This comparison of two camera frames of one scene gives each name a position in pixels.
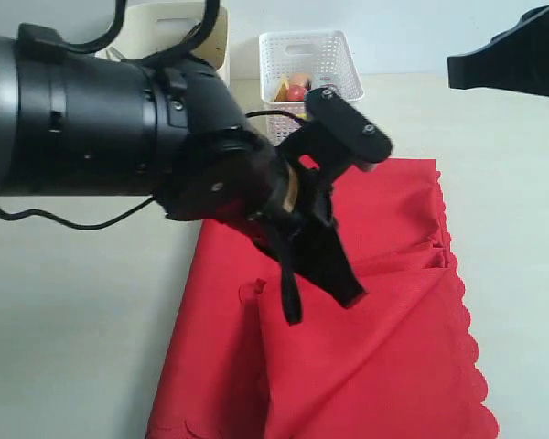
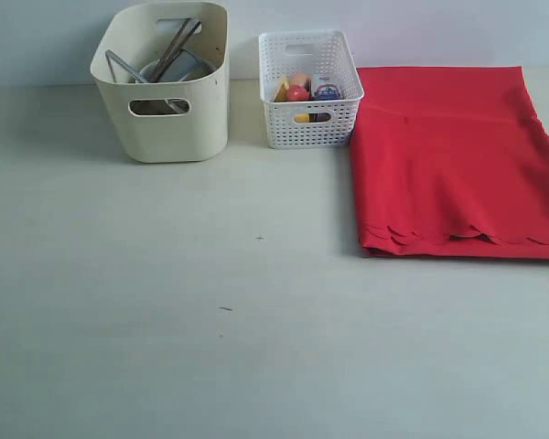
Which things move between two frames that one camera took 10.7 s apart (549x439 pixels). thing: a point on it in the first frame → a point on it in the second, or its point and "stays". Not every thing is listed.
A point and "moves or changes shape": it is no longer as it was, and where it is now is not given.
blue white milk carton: [326, 81] moves or changes shape
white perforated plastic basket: [295, 62] stays
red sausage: [296, 92] stays
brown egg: [298, 79] stays
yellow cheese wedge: [283, 93] stays
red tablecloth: [399, 361] → [455, 162]
